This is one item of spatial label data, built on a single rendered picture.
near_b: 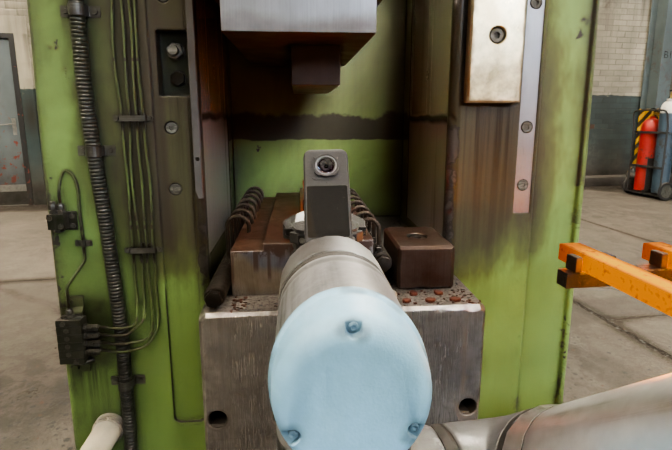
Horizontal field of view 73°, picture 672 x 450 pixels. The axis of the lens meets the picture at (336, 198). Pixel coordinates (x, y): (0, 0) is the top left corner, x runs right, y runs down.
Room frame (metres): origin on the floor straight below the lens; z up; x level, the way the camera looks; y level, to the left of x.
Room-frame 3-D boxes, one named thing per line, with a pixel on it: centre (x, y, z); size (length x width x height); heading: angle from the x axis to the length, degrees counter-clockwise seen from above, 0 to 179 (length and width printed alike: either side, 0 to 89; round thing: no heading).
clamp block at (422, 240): (0.69, -0.13, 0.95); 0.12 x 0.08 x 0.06; 5
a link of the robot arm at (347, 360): (0.28, -0.01, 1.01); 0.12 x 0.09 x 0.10; 5
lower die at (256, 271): (0.83, 0.06, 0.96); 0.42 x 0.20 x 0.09; 5
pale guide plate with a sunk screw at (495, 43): (0.77, -0.26, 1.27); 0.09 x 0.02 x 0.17; 95
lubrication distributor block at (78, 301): (0.71, 0.43, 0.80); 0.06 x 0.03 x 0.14; 95
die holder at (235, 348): (0.84, 0.01, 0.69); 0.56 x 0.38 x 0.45; 5
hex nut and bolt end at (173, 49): (0.76, 0.26, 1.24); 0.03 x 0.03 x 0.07; 5
